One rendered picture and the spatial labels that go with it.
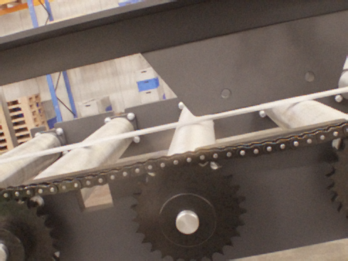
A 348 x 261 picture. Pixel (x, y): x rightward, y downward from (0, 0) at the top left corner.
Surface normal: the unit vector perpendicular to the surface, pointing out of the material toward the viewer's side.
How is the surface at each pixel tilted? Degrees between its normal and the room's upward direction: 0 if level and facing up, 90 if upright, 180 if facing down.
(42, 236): 90
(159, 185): 90
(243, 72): 90
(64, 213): 90
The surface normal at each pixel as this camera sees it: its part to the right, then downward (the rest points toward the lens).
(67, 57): -0.05, 0.20
